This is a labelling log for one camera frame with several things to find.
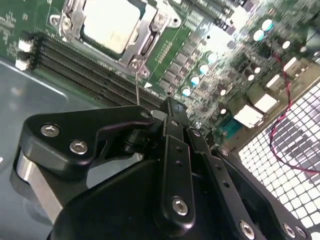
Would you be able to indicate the metal socket cover frame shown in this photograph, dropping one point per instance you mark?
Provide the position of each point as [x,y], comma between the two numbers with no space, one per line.
[140,37]

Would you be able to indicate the CPU with silver top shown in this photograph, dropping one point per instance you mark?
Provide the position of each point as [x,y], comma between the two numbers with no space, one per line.
[112,22]

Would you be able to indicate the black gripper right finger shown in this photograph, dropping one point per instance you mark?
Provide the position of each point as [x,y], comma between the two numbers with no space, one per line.
[225,180]

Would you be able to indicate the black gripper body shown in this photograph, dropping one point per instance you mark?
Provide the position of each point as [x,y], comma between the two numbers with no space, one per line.
[112,207]

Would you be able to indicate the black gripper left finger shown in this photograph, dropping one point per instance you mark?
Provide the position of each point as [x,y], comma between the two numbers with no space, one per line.
[62,140]

